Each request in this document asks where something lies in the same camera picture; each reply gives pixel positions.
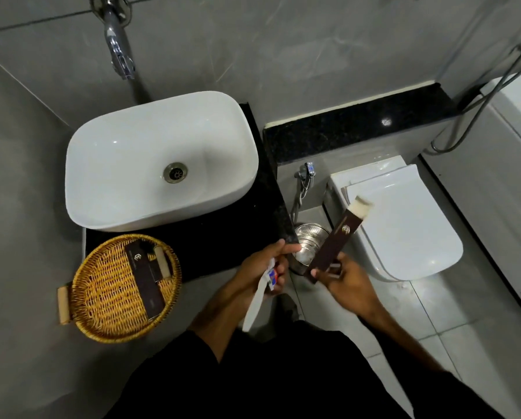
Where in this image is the person's left hand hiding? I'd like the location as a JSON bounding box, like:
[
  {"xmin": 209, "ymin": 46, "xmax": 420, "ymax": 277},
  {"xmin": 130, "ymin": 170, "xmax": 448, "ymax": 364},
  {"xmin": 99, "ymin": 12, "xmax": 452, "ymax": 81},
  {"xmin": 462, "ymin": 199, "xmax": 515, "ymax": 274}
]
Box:
[{"xmin": 231, "ymin": 239, "xmax": 302, "ymax": 298}]

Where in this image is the person's right hand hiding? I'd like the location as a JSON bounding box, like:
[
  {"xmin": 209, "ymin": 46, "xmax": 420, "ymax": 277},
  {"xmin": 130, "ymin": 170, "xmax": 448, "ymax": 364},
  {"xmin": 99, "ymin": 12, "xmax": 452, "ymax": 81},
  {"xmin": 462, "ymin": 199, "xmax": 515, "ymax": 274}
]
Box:
[{"xmin": 310, "ymin": 252, "xmax": 376, "ymax": 320}]

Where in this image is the long brown toothbrush box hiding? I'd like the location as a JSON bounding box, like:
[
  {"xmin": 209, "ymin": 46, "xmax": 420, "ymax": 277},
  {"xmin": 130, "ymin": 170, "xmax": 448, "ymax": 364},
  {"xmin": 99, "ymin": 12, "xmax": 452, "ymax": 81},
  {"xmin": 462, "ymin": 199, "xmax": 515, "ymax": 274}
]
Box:
[{"xmin": 306, "ymin": 196, "xmax": 375, "ymax": 284}]

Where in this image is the white toothbrush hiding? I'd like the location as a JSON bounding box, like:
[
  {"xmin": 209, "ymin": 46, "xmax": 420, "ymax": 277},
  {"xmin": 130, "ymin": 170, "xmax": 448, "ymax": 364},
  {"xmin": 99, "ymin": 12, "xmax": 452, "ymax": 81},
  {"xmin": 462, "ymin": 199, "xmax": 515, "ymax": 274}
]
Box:
[{"xmin": 241, "ymin": 257, "xmax": 277, "ymax": 332}]

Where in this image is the person's right forearm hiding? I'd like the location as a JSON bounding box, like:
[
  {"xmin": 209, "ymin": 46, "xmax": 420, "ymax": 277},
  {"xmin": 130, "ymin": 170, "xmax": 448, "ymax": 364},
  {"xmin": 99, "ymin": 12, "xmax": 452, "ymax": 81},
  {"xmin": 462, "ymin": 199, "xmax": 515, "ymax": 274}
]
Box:
[{"xmin": 358, "ymin": 301, "xmax": 445, "ymax": 374}]

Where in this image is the person's left forearm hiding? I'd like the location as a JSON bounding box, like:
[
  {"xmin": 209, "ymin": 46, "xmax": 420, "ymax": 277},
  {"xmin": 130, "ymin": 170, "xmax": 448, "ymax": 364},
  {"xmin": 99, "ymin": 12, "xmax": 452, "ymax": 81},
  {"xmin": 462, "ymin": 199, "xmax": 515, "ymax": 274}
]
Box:
[{"xmin": 188, "ymin": 279, "xmax": 262, "ymax": 363}]

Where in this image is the steel waste bin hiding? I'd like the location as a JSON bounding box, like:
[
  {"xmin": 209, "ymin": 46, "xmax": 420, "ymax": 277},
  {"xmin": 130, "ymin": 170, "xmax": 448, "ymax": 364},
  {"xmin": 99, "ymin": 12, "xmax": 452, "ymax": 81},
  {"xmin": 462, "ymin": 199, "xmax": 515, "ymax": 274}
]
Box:
[{"xmin": 288, "ymin": 222, "xmax": 331, "ymax": 276}]

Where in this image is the white toilet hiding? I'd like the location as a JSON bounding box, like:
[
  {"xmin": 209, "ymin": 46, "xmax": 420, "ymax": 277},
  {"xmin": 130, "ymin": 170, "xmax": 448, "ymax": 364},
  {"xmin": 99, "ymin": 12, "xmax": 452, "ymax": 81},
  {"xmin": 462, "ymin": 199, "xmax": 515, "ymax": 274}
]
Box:
[{"xmin": 323, "ymin": 155, "xmax": 464, "ymax": 283}]

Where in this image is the person's black clothing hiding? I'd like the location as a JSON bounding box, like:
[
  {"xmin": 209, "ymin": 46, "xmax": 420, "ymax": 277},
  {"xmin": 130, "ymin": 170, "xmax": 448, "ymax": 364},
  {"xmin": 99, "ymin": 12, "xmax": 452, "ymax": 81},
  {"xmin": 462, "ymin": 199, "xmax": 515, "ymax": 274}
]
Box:
[{"xmin": 105, "ymin": 320, "xmax": 506, "ymax": 419}]

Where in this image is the black granite ledge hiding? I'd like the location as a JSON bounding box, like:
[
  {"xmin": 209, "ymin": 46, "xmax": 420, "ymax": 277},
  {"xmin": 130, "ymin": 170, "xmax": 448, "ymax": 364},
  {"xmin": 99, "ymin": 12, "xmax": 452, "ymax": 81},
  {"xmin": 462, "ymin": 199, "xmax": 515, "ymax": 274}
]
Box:
[{"xmin": 262, "ymin": 82, "xmax": 463, "ymax": 166}]

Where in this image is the brown box with beige end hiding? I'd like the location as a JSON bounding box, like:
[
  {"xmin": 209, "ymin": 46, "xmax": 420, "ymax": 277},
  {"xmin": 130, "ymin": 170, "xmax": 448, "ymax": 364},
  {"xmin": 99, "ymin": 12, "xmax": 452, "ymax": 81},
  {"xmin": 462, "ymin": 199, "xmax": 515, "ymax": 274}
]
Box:
[{"xmin": 152, "ymin": 245, "xmax": 174, "ymax": 280}]

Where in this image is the chrome sink drain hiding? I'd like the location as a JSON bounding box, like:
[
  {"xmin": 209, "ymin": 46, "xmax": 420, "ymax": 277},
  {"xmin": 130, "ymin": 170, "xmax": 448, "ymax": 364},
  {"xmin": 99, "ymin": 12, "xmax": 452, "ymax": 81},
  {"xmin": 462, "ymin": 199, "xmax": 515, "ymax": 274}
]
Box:
[{"xmin": 163, "ymin": 162, "xmax": 188, "ymax": 184}]

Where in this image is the dark brown amenity box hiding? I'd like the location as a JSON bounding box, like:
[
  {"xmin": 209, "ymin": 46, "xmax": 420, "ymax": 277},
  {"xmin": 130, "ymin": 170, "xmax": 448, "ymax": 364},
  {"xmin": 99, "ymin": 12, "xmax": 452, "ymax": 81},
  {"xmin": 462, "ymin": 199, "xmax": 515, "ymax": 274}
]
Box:
[{"xmin": 124, "ymin": 240, "xmax": 167, "ymax": 321}]

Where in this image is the white ceramic sink basin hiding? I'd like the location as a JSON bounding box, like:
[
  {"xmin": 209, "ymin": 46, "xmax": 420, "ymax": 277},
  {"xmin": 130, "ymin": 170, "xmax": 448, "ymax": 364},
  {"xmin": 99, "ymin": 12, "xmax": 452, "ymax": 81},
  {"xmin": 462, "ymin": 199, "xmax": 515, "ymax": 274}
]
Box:
[{"xmin": 65, "ymin": 91, "xmax": 259, "ymax": 232}]

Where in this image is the round wicker basket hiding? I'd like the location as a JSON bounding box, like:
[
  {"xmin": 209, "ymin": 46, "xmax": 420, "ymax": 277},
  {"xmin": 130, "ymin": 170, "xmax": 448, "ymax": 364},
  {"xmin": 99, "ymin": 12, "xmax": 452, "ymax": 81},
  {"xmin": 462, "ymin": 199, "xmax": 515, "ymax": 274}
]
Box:
[{"xmin": 57, "ymin": 234, "xmax": 183, "ymax": 344}]

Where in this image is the white fixture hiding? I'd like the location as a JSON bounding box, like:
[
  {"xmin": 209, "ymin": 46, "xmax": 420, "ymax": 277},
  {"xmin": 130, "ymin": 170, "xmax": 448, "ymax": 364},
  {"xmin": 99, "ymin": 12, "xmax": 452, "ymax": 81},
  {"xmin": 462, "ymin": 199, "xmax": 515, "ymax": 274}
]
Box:
[{"xmin": 481, "ymin": 66, "xmax": 521, "ymax": 158}]

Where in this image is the chrome angle valve with hose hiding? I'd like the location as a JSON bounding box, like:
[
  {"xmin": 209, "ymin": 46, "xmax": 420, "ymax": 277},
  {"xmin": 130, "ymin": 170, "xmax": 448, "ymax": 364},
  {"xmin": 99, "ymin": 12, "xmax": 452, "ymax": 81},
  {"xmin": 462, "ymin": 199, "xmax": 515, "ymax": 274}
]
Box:
[{"xmin": 292, "ymin": 161, "xmax": 317, "ymax": 224}]

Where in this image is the chrome spray hose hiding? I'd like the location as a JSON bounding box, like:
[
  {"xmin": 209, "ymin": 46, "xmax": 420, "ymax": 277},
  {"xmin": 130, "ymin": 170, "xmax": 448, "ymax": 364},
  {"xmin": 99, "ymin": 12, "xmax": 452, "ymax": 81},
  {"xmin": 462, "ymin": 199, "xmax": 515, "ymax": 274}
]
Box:
[{"xmin": 430, "ymin": 42, "xmax": 521, "ymax": 154}]

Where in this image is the chrome wall faucet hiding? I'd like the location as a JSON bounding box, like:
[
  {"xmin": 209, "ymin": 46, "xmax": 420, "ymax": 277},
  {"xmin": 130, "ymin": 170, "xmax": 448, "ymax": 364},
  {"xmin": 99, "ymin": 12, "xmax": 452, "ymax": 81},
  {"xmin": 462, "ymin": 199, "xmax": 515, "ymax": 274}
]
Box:
[{"xmin": 90, "ymin": 0, "xmax": 137, "ymax": 81}]

